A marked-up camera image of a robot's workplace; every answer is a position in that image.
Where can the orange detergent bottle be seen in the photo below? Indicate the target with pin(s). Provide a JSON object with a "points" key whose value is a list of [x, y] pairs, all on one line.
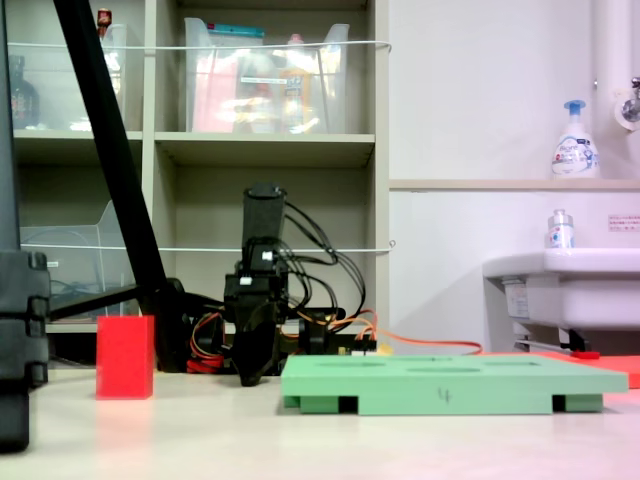
{"points": [[296, 90]]}

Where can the clear bin with supplies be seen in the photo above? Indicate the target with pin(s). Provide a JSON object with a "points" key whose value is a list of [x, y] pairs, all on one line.
{"points": [[265, 85]]}

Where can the small clear sanitizer bottle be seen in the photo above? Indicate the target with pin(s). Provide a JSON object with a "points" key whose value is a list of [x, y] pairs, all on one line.
{"points": [[560, 232]]}

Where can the small red clip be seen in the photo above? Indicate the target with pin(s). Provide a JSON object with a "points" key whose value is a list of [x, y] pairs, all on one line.
{"points": [[586, 355]]}

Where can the white sink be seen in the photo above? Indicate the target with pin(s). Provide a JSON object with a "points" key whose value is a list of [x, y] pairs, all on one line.
{"points": [[580, 290]]}

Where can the green shape-hole board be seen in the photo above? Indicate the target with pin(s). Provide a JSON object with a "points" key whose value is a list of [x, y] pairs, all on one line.
{"points": [[450, 385]]}

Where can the chrome faucet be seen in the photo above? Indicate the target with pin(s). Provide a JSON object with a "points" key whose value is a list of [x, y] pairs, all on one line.
{"points": [[631, 102]]}

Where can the brown bottle with red cap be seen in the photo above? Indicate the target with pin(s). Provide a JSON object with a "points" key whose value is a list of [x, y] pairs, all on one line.
{"points": [[104, 20]]}

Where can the dark grey vertical post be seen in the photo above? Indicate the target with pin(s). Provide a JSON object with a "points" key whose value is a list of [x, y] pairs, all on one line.
{"points": [[7, 125]]}

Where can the clear empty plastic bin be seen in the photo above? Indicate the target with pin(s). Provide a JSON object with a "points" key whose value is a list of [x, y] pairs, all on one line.
{"points": [[75, 270]]}

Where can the black tripod leg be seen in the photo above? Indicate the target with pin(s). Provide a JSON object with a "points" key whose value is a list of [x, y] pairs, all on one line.
{"points": [[115, 165]]}

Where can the red square block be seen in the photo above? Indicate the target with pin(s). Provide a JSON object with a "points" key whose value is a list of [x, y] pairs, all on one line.
{"points": [[125, 357]]}

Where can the notched black stack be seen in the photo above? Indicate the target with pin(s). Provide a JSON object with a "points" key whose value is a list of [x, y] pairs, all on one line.
{"points": [[20, 325]]}

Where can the white blue soap pump bottle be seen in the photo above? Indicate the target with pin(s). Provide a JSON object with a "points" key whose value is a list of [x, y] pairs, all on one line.
{"points": [[575, 150]]}

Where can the white vertical pipe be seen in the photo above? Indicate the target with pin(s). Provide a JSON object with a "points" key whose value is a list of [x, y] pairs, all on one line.
{"points": [[605, 45]]}

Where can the beige shelf unit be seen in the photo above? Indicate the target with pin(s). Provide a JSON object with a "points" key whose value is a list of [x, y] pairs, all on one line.
{"points": [[260, 150]]}

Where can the dark glass bottle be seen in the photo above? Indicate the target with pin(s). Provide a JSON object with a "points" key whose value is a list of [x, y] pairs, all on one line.
{"points": [[22, 97]]}

